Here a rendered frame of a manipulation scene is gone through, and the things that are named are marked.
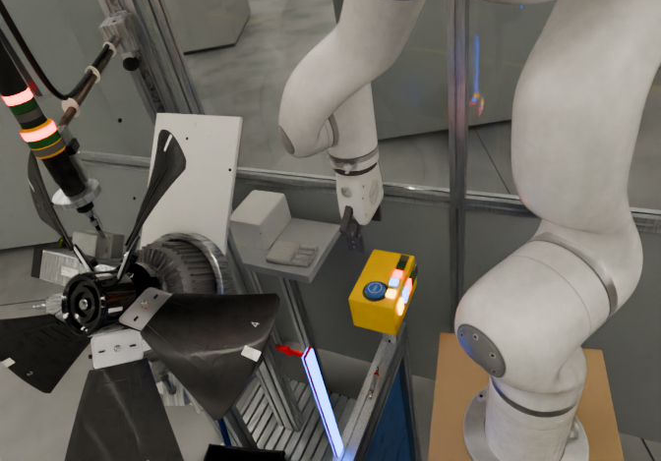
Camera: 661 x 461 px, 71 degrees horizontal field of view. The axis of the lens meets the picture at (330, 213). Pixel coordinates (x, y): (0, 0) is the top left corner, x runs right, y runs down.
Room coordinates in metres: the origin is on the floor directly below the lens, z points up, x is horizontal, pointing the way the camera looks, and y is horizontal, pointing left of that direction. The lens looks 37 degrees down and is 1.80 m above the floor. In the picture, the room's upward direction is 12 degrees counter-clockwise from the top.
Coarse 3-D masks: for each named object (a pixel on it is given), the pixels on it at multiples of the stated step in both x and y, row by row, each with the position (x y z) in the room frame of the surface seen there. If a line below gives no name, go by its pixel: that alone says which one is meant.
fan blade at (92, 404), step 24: (144, 360) 0.62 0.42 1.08; (96, 384) 0.58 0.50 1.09; (120, 384) 0.58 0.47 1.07; (144, 384) 0.58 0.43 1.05; (96, 408) 0.55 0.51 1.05; (120, 408) 0.55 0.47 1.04; (144, 408) 0.55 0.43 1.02; (72, 432) 0.52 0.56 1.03; (96, 432) 0.52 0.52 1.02; (120, 432) 0.52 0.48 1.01; (144, 432) 0.52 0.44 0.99; (168, 432) 0.52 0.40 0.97; (72, 456) 0.49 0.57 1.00; (96, 456) 0.49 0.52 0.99; (120, 456) 0.49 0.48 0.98; (144, 456) 0.49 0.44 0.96; (168, 456) 0.49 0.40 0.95
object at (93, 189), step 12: (60, 132) 0.68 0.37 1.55; (72, 144) 0.68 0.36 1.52; (72, 156) 0.67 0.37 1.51; (84, 168) 0.68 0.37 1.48; (84, 180) 0.67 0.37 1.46; (60, 192) 0.65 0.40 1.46; (84, 192) 0.64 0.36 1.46; (96, 192) 0.64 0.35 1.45; (60, 204) 0.62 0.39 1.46; (72, 204) 0.61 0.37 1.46; (84, 204) 0.62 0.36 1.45
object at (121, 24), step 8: (112, 16) 1.31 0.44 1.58; (120, 16) 1.30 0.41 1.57; (128, 16) 1.28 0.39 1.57; (104, 24) 1.24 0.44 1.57; (112, 24) 1.22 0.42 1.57; (120, 24) 1.22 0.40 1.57; (128, 24) 1.23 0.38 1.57; (136, 24) 1.30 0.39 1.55; (104, 32) 1.22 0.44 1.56; (112, 32) 1.22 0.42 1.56; (120, 32) 1.22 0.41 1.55; (128, 32) 1.22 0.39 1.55; (136, 32) 1.27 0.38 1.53; (104, 40) 1.22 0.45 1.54; (128, 40) 1.22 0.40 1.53; (136, 40) 1.24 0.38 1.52; (120, 48) 1.22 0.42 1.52; (128, 48) 1.22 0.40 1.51; (136, 48) 1.22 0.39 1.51
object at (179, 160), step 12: (168, 132) 0.84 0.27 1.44; (168, 144) 0.80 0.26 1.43; (156, 156) 0.85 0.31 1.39; (168, 156) 0.77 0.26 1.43; (180, 156) 0.73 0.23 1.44; (156, 168) 0.79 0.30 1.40; (168, 168) 0.74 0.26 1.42; (180, 168) 0.71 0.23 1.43; (156, 180) 0.75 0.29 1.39; (168, 180) 0.71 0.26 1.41; (156, 192) 0.72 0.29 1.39; (144, 204) 0.74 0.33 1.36; (144, 216) 0.70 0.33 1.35; (132, 240) 0.70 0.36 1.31
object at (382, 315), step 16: (384, 256) 0.77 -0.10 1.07; (400, 256) 0.76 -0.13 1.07; (368, 272) 0.73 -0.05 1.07; (384, 272) 0.72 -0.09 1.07; (400, 288) 0.67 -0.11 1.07; (352, 304) 0.67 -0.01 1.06; (368, 304) 0.65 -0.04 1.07; (384, 304) 0.64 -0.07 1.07; (368, 320) 0.65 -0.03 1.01; (384, 320) 0.63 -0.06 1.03; (400, 320) 0.65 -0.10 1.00
